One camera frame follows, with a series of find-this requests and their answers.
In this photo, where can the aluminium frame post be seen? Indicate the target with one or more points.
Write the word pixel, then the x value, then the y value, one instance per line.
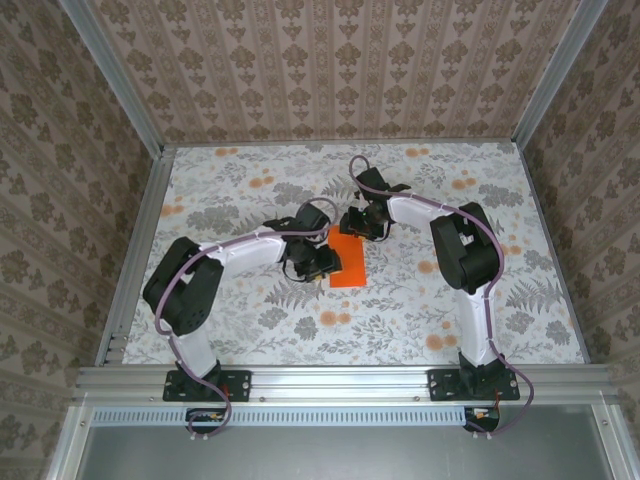
pixel 115 75
pixel 560 70

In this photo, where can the aluminium table side rail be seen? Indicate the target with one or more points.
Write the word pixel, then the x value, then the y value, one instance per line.
pixel 551 250
pixel 140 240

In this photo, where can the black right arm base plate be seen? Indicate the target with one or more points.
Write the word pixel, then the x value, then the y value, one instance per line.
pixel 440 385

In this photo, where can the grey metal panel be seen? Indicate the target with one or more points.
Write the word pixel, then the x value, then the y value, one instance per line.
pixel 350 455

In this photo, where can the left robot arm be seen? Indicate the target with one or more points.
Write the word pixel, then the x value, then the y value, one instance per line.
pixel 185 295

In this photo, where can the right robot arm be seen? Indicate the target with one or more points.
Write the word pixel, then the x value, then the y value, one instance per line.
pixel 465 250

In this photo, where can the floral patterned table cover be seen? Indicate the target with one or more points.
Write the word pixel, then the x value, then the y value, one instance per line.
pixel 400 310

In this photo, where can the orange square paper sheet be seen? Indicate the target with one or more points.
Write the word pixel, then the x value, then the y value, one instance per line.
pixel 352 270

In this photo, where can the black connector board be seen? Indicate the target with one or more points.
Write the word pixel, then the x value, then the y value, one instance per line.
pixel 482 422
pixel 200 422

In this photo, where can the wide aluminium mounting rail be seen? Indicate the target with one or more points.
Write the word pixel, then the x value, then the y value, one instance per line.
pixel 340 382

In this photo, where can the thin aluminium table rail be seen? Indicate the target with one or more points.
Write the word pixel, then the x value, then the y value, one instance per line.
pixel 450 143

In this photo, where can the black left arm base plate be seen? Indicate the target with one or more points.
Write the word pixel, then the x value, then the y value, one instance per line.
pixel 240 385

